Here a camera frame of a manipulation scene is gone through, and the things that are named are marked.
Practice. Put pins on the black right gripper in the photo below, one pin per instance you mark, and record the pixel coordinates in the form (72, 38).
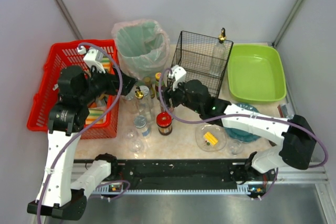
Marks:
(170, 98)

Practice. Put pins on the clear glass front left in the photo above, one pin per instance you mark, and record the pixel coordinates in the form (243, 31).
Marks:
(136, 146)

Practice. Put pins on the teal ceramic plate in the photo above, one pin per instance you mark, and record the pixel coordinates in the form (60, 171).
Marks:
(240, 135)

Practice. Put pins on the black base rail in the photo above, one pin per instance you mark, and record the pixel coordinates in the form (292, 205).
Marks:
(186, 174)

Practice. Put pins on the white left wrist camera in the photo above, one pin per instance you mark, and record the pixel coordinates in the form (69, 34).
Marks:
(92, 58)

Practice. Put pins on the silver lid spice jar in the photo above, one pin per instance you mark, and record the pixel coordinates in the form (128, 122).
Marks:
(147, 96)

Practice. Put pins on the small gold cap bottle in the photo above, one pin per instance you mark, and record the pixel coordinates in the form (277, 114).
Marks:
(148, 83)

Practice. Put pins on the green plastic tub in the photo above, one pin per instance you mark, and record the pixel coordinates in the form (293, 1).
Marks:
(255, 74)

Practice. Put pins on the black cap clear bottle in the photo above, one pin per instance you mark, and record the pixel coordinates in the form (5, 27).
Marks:
(167, 105)

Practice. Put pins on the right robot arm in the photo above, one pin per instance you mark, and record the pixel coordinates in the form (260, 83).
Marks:
(293, 138)

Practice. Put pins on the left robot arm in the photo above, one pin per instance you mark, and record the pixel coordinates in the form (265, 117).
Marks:
(58, 196)

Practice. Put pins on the small glass bowl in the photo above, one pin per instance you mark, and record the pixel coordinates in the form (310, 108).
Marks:
(235, 147)

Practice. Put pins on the gold pourer glass bottle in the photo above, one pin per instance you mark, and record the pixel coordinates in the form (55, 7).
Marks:
(144, 106)

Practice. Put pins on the clear glass plate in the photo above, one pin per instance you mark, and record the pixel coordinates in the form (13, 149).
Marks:
(217, 131)

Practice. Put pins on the red lid sauce jar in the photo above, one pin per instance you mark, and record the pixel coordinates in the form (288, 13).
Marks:
(164, 123)

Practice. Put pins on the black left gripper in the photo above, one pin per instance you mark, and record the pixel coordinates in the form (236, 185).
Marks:
(115, 83)

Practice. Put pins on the yellow cake piece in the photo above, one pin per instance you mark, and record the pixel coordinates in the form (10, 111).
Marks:
(210, 139)

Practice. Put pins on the yellow cap sauce bottle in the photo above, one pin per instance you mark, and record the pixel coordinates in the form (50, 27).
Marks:
(157, 82)

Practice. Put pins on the black wire rack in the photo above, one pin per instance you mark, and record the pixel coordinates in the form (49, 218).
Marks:
(193, 52)

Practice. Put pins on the striped sponge pack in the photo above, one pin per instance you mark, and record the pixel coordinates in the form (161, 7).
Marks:
(95, 113)

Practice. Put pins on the green bin with plastic bag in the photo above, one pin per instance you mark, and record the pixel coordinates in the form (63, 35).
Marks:
(143, 47)

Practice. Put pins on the red plastic basket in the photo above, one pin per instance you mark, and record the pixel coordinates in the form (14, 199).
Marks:
(61, 55)

